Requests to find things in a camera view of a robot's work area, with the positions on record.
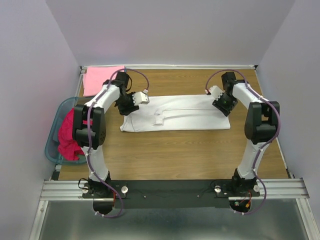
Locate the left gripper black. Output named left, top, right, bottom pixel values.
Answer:
left=117, top=91, right=140, bottom=117

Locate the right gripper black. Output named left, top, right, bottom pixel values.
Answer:
left=211, top=92, right=238, bottom=117

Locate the white t-shirt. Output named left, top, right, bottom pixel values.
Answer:
left=120, top=94, right=231, bottom=133

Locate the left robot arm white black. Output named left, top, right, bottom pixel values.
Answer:
left=72, top=68, right=139, bottom=198

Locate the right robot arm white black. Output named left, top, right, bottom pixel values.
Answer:
left=212, top=70, right=281, bottom=198

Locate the folded pink t-shirt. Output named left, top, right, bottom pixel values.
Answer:
left=83, top=65, right=125, bottom=97

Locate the red t-shirt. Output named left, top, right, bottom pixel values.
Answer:
left=58, top=108, right=84, bottom=162

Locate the blue plastic basket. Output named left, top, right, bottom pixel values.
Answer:
left=44, top=96, right=89, bottom=166

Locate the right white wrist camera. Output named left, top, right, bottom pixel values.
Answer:
left=205, top=85, right=224, bottom=99

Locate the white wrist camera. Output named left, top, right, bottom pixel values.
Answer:
left=132, top=91, right=150, bottom=106
left=205, top=85, right=224, bottom=99

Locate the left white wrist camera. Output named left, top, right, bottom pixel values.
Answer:
left=132, top=91, right=150, bottom=106

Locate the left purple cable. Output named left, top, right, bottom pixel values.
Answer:
left=86, top=68, right=151, bottom=219

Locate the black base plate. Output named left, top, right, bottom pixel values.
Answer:
left=79, top=179, right=260, bottom=215

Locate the aluminium frame rail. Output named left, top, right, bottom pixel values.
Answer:
left=30, top=178, right=320, bottom=240

